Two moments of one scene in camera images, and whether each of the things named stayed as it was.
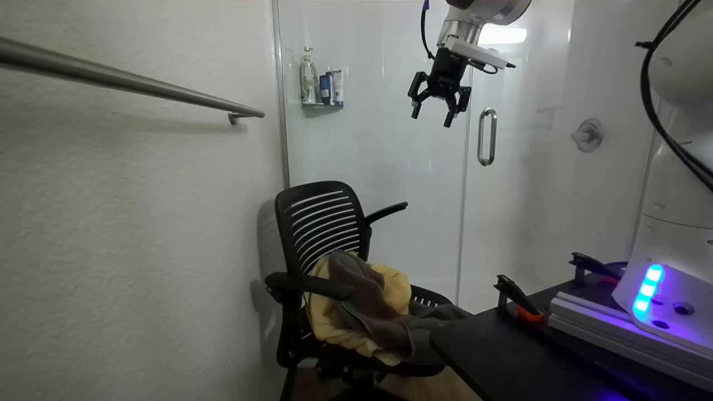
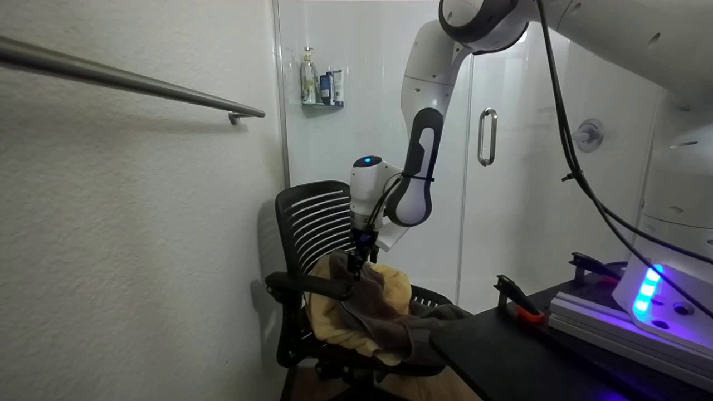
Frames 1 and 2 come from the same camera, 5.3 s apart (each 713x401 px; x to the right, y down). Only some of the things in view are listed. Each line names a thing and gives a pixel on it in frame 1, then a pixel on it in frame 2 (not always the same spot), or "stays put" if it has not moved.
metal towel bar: x=65 y=62 stays put
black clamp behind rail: x=595 y=270 stays put
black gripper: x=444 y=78 to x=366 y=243
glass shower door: x=488 y=194 stays put
